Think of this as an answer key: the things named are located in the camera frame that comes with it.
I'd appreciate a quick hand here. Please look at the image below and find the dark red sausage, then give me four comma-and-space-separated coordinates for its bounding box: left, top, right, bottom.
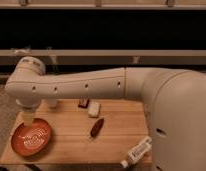
90, 118, 104, 138

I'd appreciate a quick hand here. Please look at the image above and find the orange ceramic bowl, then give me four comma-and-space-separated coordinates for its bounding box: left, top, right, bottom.
11, 118, 52, 157

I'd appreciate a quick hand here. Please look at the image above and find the white plastic bottle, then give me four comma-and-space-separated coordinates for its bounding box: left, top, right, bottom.
120, 136, 152, 168

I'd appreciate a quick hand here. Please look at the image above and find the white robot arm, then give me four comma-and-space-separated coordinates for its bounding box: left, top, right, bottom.
5, 57, 206, 171

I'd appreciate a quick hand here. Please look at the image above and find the brown chocolate bar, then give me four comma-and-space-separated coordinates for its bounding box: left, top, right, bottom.
78, 99, 90, 108

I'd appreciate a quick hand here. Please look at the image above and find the white soap block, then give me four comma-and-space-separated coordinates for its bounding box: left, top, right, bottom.
88, 102, 101, 118

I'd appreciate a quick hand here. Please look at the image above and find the wooden table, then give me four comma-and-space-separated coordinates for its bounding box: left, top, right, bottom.
0, 100, 148, 164

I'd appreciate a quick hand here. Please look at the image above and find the grey shelf rail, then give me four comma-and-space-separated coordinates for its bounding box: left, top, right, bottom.
0, 49, 206, 66

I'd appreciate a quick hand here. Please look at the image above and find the translucent plastic cup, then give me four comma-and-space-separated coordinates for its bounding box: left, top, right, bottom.
45, 99, 58, 108

